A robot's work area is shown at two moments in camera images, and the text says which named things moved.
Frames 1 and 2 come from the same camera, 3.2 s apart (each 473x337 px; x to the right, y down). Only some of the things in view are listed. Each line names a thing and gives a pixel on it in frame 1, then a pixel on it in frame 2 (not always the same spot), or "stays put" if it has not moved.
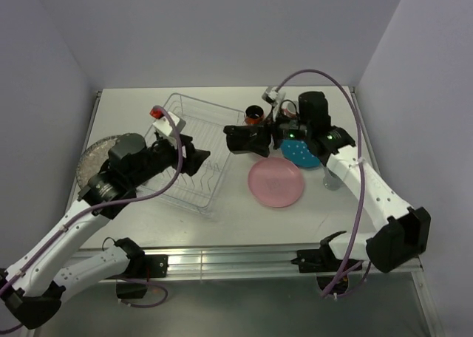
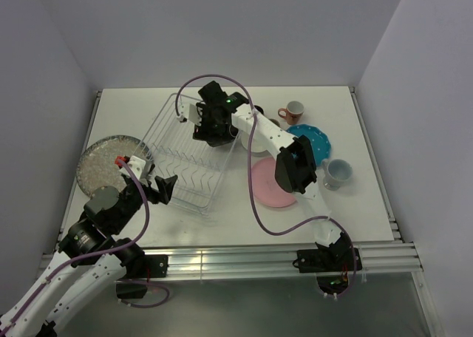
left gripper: (193, 157) to (164, 186)
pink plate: (276, 182) stays put
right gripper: (276, 140) to (201, 131)
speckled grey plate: (94, 159) stays put
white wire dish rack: (206, 123) stays put
